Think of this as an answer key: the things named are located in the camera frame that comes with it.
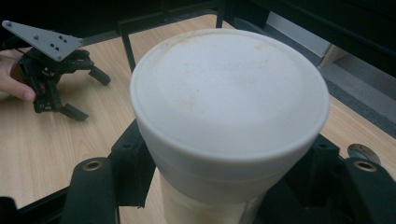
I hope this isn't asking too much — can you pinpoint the black metal two-tier rack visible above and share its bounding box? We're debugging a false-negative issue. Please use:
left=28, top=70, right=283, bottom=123
left=116, top=0, right=396, bottom=77

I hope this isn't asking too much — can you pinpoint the white cylindrical cup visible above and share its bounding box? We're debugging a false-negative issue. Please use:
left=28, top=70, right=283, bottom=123
left=129, top=27, right=331, bottom=224

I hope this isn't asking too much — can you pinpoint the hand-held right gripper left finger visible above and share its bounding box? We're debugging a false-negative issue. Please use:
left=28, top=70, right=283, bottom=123
left=107, top=119, right=157, bottom=209

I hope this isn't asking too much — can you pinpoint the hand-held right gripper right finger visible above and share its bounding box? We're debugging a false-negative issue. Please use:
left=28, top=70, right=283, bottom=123
left=253, top=133, right=347, bottom=224

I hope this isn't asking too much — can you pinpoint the beige wooden cabinet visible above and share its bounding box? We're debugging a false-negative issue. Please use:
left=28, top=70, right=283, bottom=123
left=318, top=43, right=351, bottom=69

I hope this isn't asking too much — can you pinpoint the round grey table grommet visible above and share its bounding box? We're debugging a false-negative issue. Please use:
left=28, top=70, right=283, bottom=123
left=346, top=143, right=382, bottom=166

